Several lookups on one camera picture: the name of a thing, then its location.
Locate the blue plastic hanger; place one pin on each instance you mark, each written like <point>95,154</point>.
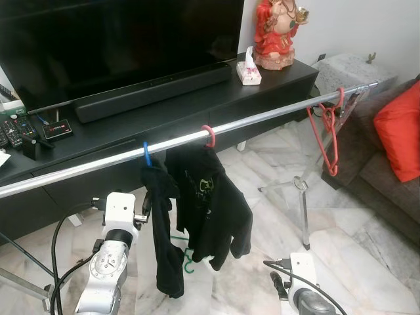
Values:
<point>147,156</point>

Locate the green plastic hanger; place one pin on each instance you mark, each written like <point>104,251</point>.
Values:
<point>189,266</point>

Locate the pink plastic hanger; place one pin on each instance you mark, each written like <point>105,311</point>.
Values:
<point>210,134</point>

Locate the red plastic hanger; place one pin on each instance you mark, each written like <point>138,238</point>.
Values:
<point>333,167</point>

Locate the black soundbar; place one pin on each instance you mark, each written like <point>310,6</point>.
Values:
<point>151,92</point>

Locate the small black electronic device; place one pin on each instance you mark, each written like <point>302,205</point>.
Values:
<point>57,129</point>

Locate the grey fabric sofa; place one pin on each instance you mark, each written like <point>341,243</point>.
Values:
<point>380,184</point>

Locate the black remote control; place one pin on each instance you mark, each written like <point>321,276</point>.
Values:
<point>8,134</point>
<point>26,128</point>

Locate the black TV console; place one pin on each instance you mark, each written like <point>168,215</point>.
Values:
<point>249,105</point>

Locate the red cushion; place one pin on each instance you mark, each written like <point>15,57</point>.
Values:
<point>400,131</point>

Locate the small green white cup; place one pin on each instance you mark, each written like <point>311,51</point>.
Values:
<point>8,106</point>

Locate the white pink tissue pack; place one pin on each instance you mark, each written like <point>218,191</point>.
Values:
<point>249,73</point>

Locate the black flat television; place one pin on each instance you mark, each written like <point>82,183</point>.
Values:
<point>118,39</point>

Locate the red laughing Buddha statue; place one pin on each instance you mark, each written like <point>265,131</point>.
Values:
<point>275,39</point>

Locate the small bronze figurine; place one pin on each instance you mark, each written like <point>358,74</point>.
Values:
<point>371,58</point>

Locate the white lace covered side table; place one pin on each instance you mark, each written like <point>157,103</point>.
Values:
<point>354,72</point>

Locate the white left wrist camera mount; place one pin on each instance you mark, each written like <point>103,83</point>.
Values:
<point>119,210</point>

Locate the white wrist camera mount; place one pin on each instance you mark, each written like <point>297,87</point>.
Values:
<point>304,270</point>
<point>119,210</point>

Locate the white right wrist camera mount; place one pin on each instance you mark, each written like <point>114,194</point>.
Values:
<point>304,270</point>

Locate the black wall socket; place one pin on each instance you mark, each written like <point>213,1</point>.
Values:
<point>322,57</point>

